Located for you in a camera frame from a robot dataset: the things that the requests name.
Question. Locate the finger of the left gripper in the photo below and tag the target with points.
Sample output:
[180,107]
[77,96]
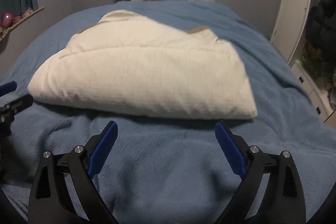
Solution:
[8,88]
[14,107]

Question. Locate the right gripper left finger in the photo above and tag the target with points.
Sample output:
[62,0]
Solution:
[50,201]

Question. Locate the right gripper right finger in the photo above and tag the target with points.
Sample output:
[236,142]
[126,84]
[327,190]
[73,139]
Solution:
[283,200]

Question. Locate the cream hooded puffer jacket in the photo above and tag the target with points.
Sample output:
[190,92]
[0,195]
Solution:
[130,64]

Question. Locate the dark clothes hanging right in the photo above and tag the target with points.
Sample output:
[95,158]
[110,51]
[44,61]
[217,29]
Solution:
[318,55]

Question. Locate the wooden window sill shelf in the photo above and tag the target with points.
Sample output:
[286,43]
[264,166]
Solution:
[20,20]

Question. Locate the pink round lamp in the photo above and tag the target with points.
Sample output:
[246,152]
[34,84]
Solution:
[7,19]

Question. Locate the white drawer unit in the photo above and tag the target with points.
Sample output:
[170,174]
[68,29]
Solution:
[318,97]

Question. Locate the blue bed blanket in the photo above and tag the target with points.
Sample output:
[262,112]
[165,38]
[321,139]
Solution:
[167,171]

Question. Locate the white wardrobe door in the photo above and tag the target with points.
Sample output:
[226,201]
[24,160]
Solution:
[289,26]

